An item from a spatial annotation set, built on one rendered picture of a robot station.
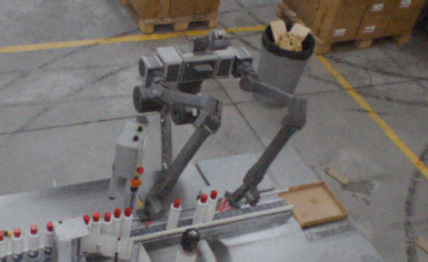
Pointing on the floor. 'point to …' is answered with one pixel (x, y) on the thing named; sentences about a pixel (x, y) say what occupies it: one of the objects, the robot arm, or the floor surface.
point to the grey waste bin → (278, 75)
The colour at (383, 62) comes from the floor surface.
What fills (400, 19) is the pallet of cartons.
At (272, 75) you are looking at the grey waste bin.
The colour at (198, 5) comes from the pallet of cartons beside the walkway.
